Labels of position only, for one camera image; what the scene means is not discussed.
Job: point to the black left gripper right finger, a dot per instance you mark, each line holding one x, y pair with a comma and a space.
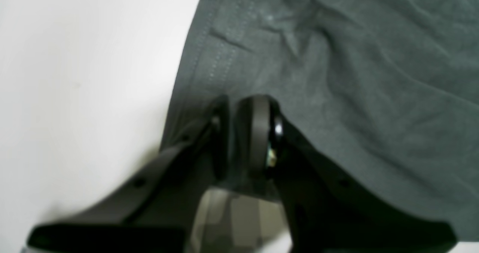
327, 210

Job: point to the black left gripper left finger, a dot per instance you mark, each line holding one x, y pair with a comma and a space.
154, 210

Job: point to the grey T-shirt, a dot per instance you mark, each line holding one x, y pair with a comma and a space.
389, 89

